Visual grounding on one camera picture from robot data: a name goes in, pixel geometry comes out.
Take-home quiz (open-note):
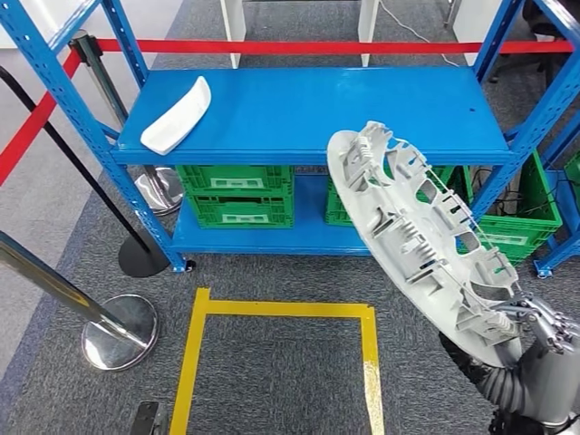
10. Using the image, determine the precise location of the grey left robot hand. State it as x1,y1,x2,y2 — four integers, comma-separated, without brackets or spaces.
130,401,173,435

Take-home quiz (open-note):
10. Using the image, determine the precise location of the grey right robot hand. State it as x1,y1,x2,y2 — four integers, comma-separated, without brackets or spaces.
438,294,580,429

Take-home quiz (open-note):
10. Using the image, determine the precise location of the grey plastic wheel hubcap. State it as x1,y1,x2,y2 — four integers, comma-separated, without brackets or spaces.
326,121,524,369

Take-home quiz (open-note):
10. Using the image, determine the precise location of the blue steel shelf rack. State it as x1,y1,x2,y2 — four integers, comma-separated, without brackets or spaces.
0,0,580,275
533,111,580,278

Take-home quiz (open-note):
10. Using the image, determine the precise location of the white curved plastic part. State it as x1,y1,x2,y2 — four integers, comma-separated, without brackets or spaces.
140,76,213,156

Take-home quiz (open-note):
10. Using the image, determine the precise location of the chrome barrier stanchion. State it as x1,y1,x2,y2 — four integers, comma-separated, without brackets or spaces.
0,230,159,372
68,30,185,216

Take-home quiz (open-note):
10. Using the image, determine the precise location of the black barrier stanchion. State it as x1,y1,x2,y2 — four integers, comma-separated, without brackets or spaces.
0,64,171,278

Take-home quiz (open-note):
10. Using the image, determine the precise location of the red barrier belt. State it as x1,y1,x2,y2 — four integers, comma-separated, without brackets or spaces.
0,51,83,188
97,36,575,56

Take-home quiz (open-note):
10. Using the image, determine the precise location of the black office chair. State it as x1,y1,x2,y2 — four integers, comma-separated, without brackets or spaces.
488,0,580,92

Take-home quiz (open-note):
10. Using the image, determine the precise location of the white desk side panel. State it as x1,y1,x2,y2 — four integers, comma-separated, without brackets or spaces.
453,0,505,51

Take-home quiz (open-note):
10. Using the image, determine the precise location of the white desk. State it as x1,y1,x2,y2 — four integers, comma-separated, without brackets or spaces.
220,0,380,69

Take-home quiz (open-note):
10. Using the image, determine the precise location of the black cable bundle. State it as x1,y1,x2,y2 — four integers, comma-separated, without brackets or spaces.
474,168,558,218

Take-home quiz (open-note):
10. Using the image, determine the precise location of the white power cable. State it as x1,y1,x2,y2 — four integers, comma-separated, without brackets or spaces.
378,0,461,68

